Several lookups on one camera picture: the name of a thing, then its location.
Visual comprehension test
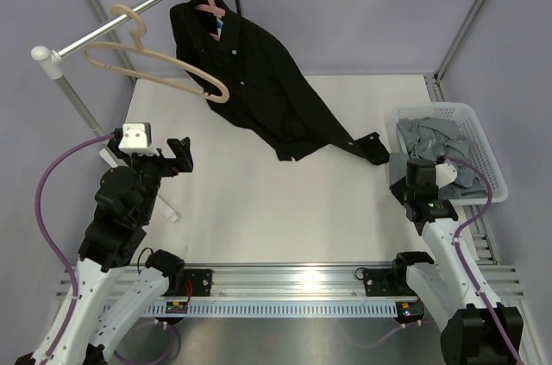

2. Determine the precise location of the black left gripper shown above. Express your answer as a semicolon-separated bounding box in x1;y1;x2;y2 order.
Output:
110;137;192;222

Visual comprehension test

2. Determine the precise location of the grey shirt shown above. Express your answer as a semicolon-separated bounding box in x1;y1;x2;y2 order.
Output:
389;117;487;200

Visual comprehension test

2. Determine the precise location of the beige plastic hanger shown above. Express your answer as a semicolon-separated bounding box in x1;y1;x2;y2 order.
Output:
81;4;230;104

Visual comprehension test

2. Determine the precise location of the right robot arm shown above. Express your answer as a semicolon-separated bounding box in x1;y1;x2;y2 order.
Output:
354;154;524;364

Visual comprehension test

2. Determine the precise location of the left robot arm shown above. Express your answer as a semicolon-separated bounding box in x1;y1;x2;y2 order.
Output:
17;129;193;364

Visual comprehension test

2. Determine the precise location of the black shirt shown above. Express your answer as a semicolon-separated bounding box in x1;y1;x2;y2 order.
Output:
169;0;390;166

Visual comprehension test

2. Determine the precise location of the white plastic basket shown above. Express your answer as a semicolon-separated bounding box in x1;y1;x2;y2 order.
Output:
394;102;509;205

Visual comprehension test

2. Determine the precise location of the metal clothes rack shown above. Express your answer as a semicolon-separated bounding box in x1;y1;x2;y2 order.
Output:
30;0;243;223

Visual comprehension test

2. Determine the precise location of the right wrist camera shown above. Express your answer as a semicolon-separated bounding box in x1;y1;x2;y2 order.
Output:
436;160;458;189

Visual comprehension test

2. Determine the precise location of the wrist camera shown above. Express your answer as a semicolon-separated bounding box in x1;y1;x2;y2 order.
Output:
436;160;458;189
118;123;156;156

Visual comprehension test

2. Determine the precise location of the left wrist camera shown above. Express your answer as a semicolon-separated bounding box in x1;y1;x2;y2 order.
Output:
118;123;156;156

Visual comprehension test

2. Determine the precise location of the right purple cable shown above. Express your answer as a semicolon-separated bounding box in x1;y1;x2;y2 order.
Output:
348;158;527;365

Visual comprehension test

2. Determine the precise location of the purple cable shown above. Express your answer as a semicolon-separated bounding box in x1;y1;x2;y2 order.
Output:
348;158;527;365
34;132;178;365

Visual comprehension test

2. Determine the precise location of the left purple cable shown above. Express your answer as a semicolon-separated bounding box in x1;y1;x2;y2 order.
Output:
34;132;178;365

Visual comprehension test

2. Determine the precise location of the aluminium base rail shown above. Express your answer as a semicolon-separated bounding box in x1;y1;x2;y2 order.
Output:
55;261;523;301

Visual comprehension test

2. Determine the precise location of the white slotted cable duct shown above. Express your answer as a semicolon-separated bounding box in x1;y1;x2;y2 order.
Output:
141;300;398;318

